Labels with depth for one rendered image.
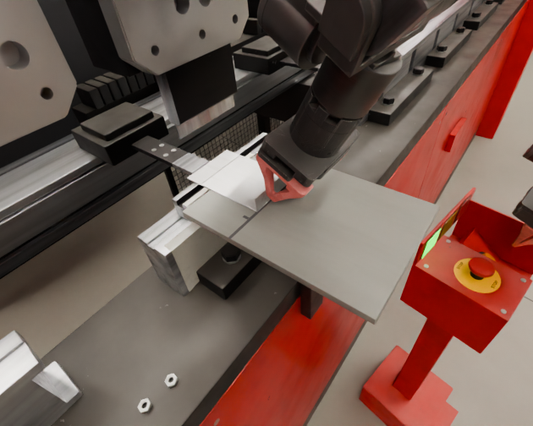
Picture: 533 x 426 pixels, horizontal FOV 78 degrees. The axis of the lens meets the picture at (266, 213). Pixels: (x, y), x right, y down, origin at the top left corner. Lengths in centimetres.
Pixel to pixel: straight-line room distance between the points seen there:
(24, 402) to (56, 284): 153
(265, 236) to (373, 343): 110
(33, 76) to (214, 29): 17
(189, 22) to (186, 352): 37
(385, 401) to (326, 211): 91
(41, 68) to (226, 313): 34
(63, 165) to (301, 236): 44
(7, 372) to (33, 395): 4
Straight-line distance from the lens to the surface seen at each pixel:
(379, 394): 124
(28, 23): 28
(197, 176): 48
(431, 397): 128
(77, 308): 179
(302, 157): 33
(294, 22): 31
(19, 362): 43
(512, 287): 69
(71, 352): 53
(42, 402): 46
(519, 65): 253
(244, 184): 45
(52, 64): 29
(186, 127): 42
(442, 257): 69
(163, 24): 33
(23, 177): 67
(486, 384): 150
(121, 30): 31
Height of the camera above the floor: 128
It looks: 43 degrees down
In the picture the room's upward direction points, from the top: 7 degrees counter-clockwise
